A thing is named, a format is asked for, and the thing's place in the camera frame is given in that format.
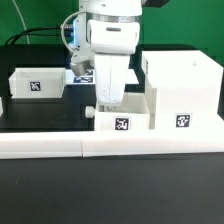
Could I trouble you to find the white fiducial marker sheet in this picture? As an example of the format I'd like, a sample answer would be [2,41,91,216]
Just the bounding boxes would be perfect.
[65,68,140,86]

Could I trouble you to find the white thin cable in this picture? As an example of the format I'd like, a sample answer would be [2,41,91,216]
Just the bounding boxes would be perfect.
[12,0,31,45]

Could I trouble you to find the white L-shaped fence right piece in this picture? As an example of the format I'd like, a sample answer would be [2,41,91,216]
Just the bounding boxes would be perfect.
[82,129,224,157]

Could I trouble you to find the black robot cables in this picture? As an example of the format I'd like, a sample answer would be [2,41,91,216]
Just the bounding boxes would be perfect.
[4,23,75,47]

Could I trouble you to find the white rear drawer tray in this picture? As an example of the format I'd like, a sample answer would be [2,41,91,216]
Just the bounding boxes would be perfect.
[9,68,66,98]

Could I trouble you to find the white front fence left piece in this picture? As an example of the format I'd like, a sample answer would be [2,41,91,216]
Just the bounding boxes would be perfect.
[0,132,83,159]

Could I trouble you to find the white drawer tray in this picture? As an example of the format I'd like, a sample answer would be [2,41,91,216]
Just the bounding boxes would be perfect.
[9,68,66,98]
[85,92,150,131]

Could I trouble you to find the white front drawer tray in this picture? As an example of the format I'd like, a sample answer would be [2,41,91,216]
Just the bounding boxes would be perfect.
[85,92,150,131]

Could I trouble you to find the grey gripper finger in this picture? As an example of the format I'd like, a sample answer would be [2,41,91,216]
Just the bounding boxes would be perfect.
[104,105,116,112]

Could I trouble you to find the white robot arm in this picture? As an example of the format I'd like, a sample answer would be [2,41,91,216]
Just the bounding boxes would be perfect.
[69,0,170,107]

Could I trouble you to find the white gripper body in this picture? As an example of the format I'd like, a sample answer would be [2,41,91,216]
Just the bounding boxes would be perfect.
[94,53,130,106]

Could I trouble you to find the white drawer cabinet box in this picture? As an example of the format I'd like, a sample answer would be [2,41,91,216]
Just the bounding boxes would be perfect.
[141,50,224,130]

